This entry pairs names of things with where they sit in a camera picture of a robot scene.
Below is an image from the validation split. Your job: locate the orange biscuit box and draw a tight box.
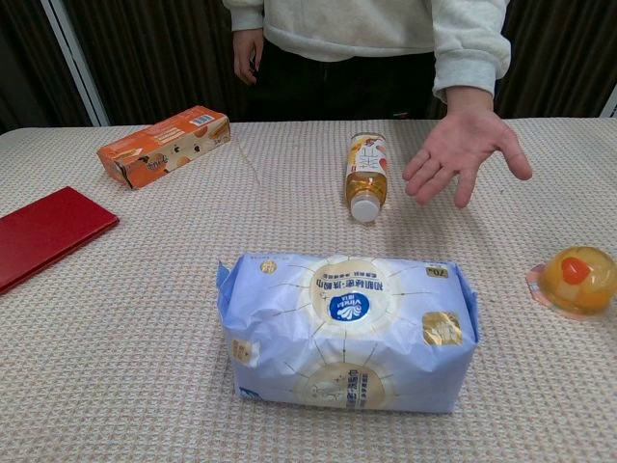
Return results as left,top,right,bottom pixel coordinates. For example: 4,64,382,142
96,105,231,191

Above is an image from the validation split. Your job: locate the person torso grey sweatshirt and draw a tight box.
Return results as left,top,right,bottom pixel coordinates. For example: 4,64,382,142
221,0,512,123

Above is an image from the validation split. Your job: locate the person left hand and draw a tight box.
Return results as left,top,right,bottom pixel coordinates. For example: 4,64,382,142
402,90,534,210

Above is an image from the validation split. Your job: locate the beige woven tablecloth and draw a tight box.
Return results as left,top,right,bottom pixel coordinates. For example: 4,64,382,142
0,118,617,463

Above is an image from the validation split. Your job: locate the orange jelly cup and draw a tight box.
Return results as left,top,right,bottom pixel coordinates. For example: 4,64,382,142
524,245,617,321

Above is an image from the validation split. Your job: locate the tea bottle with orange label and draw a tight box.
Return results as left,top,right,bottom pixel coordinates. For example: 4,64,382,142
343,132,390,224

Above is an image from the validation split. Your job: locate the black pleated curtain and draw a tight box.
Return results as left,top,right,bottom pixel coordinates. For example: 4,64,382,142
494,0,617,120
0,0,252,134

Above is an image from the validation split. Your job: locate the red flat folder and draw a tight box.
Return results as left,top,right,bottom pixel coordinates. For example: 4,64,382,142
0,186,121,297

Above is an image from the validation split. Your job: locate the aluminium frame post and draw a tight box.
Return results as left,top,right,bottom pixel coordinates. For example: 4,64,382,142
40,0,112,128
599,88,617,120

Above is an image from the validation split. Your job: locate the person left forearm grey sleeve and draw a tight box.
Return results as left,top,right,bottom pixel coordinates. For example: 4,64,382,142
431,0,512,105

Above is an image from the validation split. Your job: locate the blue tissue pack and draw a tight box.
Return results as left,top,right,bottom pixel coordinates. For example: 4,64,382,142
216,251,481,416

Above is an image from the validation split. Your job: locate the person right forearm grey sleeve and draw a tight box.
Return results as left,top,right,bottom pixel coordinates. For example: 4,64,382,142
221,0,266,34

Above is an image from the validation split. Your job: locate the person right hand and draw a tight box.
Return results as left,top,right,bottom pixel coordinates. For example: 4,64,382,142
232,29,265,88

